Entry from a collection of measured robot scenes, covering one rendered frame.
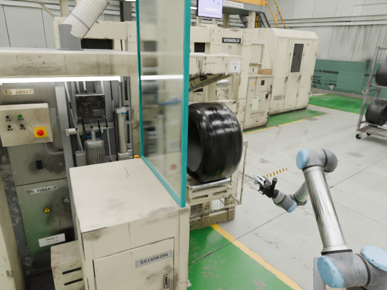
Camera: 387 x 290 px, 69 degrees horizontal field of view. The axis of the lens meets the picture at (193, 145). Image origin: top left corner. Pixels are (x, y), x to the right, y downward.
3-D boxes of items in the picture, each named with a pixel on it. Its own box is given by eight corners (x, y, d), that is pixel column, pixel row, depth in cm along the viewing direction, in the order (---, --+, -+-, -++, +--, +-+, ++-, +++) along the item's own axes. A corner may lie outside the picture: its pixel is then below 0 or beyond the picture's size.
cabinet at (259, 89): (243, 133, 631) (249, 76, 588) (225, 126, 674) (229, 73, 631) (268, 126, 684) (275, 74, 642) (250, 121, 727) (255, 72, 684)
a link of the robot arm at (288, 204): (286, 212, 206) (292, 215, 196) (273, 202, 205) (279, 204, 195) (293, 202, 207) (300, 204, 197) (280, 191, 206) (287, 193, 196)
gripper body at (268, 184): (256, 190, 200) (269, 200, 201) (264, 185, 194) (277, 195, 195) (259, 183, 205) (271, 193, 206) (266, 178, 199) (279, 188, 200)
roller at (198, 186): (190, 191, 194) (188, 184, 195) (188, 192, 198) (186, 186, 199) (232, 182, 209) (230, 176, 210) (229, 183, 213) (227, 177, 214)
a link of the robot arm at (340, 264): (372, 286, 130) (326, 143, 164) (336, 289, 129) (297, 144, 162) (353, 286, 144) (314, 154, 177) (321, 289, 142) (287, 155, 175)
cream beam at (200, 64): (171, 76, 198) (171, 54, 193) (159, 73, 219) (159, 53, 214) (242, 75, 223) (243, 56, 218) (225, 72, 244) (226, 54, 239)
